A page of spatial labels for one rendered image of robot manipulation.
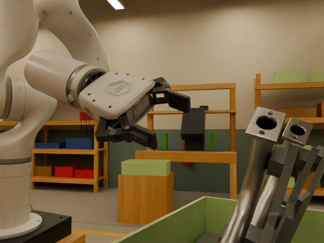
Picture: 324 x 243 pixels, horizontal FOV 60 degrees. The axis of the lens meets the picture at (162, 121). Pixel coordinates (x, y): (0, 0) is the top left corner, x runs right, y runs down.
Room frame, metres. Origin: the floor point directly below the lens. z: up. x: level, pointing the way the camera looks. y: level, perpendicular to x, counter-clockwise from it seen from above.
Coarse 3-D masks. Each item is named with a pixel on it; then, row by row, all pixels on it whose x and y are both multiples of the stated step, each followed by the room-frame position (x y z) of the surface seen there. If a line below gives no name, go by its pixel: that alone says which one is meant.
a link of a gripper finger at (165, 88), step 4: (152, 88) 0.47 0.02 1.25; (156, 88) 0.47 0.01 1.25; (160, 88) 0.46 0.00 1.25; (164, 88) 0.46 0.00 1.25; (168, 88) 0.46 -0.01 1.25; (148, 92) 0.46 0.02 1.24; (152, 92) 0.46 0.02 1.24; (156, 92) 0.46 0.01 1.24; (160, 92) 0.46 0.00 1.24; (164, 92) 0.46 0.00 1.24; (156, 96) 0.47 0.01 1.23; (152, 100) 0.48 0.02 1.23; (156, 100) 0.47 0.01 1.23; (160, 100) 0.48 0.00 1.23; (164, 100) 0.48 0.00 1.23; (152, 104) 0.48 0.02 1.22; (156, 104) 0.48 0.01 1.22
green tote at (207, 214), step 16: (192, 208) 0.85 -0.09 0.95; (208, 208) 0.94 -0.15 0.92; (224, 208) 0.91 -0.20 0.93; (160, 224) 0.69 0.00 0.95; (176, 224) 0.76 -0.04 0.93; (192, 224) 0.85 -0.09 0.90; (208, 224) 0.94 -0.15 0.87; (304, 224) 0.79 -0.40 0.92; (320, 224) 0.77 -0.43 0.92; (128, 240) 0.58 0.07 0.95; (144, 240) 0.63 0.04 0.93; (160, 240) 0.69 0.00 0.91; (176, 240) 0.76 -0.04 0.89; (192, 240) 0.85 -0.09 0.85; (304, 240) 0.79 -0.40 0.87; (320, 240) 0.77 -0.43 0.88
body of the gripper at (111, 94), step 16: (96, 80) 0.48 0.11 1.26; (112, 80) 0.47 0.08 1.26; (128, 80) 0.46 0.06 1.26; (144, 80) 0.46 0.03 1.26; (80, 96) 0.46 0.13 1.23; (96, 96) 0.44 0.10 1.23; (112, 96) 0.44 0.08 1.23; (128, 96) 0.43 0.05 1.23; (144, 96) 0.46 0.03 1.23; (96, 112) 0.44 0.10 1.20; (112, 112) 0.41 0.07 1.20; (128, 112) 0.43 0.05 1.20; (144, 112) 0.47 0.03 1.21; (112, 128) 0.44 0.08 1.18
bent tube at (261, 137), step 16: (256, 112) 0.39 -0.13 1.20; (272, 112) 0.39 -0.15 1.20; (256, 128) 0.37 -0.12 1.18; (272, 128) 0.39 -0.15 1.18; (256, 144) 0.39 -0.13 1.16; (272, 144) 0.39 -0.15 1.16; (256, 160) 0.41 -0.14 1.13; (256, 176) 0.43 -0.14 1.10; (240, 192) 0.45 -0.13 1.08; (256, 192) 0.44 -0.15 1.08; (240, 208) 0.44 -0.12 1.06; (240, 224) 0.42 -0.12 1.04; (224, 240) 0.41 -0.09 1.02; (240, 240) 0.41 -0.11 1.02
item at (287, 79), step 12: (276, 72) 4.78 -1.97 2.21; (288, 72) 4.72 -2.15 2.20; (300, 72) 4.67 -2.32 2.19; (312, 72) 4.64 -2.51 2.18; (264, 84) 4.78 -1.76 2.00; (276, 84) 4.69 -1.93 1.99; (288, 84) 4.65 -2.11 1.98; (300, 84) 4.60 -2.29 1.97; (312, 84) 4.55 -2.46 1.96; (288, 108) 4.76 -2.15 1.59; (300, 108) 4.70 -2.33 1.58; (312, 108) 4.64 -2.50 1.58; (288, 120) 4.65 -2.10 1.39; (312, 120) 4.56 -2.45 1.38; (276, 144) 5.14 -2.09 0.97; (288, 192) 4.65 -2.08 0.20; (300, 192) 4.61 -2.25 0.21
